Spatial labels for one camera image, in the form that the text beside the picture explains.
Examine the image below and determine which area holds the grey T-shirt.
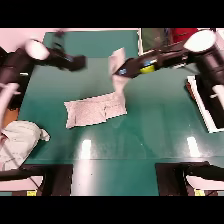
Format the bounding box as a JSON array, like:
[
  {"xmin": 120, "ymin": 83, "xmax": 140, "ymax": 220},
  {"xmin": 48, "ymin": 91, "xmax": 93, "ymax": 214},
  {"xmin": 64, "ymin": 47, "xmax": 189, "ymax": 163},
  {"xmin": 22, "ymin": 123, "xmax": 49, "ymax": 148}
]
[{"xmin": 63, "ymin": 47, "xmax": 128, "ymax": 130}]

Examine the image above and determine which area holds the white garment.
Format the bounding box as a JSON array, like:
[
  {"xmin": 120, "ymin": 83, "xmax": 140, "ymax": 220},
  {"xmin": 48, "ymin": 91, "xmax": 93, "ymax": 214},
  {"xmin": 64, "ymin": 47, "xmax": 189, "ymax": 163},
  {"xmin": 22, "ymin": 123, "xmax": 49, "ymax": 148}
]
[{"xmin": 0, "ymin": 120, "xmax": 51, "ymax": 172}]

